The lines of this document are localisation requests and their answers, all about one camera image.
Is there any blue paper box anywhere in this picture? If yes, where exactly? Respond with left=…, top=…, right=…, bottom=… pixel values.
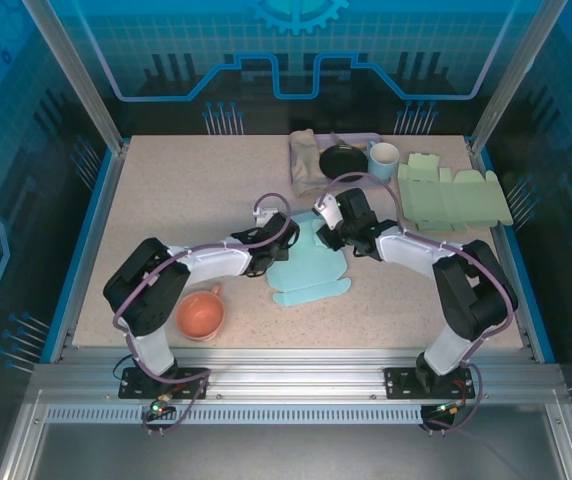
left=265, top=212, right=353, bottom=309

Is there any green paper box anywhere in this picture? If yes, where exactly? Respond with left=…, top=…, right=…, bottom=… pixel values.
left=396, top=152, right=515, bottom=234

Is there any black plate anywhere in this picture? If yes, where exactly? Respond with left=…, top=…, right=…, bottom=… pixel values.
left=319, top=144, right=369, bottom=183

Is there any light blue mug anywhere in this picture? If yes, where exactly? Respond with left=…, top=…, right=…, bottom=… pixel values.
left=368, top=142, right=400, bottom=182

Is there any beige folded cloth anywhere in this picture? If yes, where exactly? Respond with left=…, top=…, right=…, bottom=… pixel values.
left=288, top=128, right=331, bottom=199

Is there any purple tray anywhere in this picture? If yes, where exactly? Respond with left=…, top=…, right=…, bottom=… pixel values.
left=289, top=131, right=398, bottom=189

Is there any orange cup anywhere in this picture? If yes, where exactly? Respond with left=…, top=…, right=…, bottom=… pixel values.
left=174, top=283, right=228, bottom=343

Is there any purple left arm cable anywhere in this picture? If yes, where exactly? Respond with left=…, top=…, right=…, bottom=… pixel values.
left=112, top=193, right=293, bottom=437

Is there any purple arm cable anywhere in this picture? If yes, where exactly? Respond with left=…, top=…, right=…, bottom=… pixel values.
left=320, top=172, right=515, bottom=437
left=112, top=193, right=293, bottom=437

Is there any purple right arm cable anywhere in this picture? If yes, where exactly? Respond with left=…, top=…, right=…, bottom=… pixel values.
left=320, top=172, right=515, bottom=437

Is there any aluminium mounting rail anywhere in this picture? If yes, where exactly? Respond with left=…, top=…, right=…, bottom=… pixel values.
left=30, top=346, right=563, bottom=407

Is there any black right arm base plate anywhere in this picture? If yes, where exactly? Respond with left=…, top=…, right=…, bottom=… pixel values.
left=384, top=367, right=483, bottom=400

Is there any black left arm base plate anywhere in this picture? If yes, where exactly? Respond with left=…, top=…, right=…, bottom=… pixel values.
left=118, top=366, right=212, bottom=400

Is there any slotted cable duct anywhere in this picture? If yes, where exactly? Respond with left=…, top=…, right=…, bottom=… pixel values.
left=45, top=405, right=428, bottom=426

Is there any green lit cable connector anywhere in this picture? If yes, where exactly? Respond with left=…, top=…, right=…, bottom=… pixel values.
left=147, top=394, right=175, bottom=417
left=434, top=399, right=468, bottom=418

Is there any aluminium frame post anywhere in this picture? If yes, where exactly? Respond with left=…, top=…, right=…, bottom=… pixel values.
left=467, top=0, right=557, bottom=154
left=20, top=0, right=131, bottom=154

